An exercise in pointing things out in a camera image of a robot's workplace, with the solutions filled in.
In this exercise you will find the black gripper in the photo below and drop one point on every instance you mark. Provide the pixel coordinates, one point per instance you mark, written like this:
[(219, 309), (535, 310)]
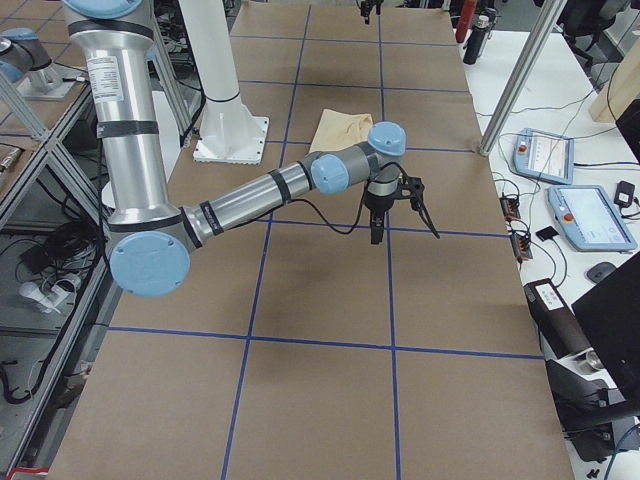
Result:
[(376, 205), (368, 5)]

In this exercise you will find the cream long sleeve shirt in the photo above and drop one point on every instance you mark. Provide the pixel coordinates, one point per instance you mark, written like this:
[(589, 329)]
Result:
[(337, 130)]

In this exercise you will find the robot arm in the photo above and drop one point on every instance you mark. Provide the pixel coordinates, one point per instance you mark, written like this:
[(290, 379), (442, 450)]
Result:
[(152, 238)]

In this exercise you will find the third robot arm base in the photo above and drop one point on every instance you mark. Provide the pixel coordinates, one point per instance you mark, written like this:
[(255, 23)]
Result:
[(26, 64)]

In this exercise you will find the red fire extinguisher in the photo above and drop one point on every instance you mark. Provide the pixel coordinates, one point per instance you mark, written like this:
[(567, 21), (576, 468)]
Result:
[(465, 19)]

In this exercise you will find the black water bottle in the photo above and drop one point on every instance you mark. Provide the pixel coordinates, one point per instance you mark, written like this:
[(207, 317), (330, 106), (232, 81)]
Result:
[(479, 32)]

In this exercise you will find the red circuit board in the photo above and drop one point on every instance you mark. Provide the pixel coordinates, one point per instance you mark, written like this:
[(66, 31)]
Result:
[(521, 245), (510, 208)]

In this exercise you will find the black square pad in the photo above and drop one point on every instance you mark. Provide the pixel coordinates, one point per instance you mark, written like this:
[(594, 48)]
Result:
[(547, 234)]

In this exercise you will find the upper teach pendant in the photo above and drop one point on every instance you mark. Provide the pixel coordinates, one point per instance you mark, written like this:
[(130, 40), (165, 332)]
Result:
[(544, 156)]

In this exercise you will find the teach pendant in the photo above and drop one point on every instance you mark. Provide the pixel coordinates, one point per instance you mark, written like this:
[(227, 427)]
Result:
[(588, 219), (544, 156)]

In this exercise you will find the lower teach pendant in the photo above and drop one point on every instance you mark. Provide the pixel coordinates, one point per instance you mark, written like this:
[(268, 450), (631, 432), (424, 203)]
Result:
[(588, 219)]

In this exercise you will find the black labelled box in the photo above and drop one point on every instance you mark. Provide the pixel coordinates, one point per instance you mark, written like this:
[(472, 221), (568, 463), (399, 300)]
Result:
[(554, 318)]

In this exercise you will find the black computer mouse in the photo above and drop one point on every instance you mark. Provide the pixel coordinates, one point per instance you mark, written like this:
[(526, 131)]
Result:
[(600, 271)]

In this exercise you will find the black power adapter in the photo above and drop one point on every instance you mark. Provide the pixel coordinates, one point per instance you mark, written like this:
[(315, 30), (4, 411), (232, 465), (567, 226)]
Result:
[(624, 194)]

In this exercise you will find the black monitor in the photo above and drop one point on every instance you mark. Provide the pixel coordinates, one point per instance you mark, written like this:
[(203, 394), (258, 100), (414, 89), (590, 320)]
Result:
[(608, 314)]

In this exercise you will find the metal cup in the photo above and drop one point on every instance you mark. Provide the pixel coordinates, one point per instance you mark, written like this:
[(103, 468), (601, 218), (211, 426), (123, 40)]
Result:
[(589, 362)]

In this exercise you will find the wooden board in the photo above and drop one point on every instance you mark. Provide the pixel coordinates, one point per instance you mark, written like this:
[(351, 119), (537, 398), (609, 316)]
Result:
[(623, 87)]

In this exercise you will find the white power strip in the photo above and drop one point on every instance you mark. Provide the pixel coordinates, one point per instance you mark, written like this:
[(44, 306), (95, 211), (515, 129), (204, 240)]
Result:
[(46, 303)]

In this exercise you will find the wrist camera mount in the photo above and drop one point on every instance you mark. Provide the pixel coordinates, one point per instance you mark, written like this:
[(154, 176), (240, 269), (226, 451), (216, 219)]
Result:
[(412, 189)]

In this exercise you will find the white camera pedestal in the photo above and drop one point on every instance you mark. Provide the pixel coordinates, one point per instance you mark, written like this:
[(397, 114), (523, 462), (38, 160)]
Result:
[(228, 131)]

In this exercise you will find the aluminium frame post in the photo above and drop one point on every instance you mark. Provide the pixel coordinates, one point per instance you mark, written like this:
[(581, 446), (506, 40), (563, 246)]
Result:
[(533, 46)]

